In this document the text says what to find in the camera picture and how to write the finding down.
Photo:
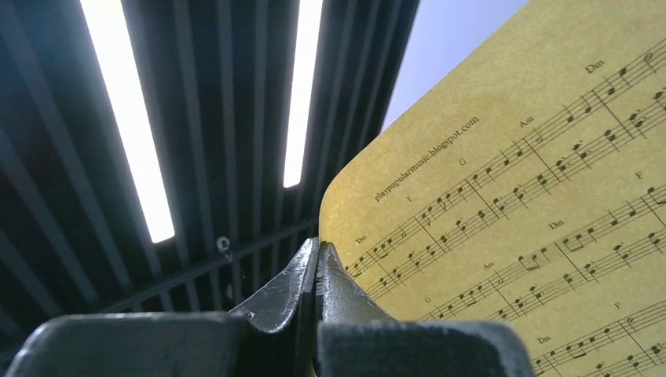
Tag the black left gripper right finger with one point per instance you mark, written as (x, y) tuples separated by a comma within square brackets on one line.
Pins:
[(355, 337)]

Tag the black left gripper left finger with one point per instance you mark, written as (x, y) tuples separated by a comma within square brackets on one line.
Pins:
[(268, 334)]

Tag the yellow sheet music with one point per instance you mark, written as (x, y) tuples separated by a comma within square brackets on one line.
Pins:
[(527, 187)]

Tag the ceiling light strip right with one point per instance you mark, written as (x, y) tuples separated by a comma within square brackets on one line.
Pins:
[(306, 44)]

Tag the ceiling light strip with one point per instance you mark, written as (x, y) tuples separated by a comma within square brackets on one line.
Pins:
[(306, 44), (106, 23)]

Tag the ceiling light strip left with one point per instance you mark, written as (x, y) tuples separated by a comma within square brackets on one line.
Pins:
[(106, 23)]

